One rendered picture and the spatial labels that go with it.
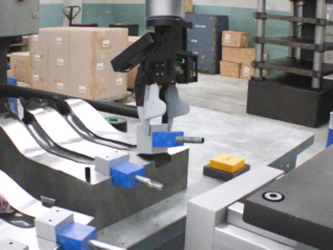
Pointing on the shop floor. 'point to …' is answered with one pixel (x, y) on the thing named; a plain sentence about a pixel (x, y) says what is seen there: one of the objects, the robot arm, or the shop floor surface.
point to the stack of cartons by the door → (238, 56)
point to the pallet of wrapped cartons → (79, 62)
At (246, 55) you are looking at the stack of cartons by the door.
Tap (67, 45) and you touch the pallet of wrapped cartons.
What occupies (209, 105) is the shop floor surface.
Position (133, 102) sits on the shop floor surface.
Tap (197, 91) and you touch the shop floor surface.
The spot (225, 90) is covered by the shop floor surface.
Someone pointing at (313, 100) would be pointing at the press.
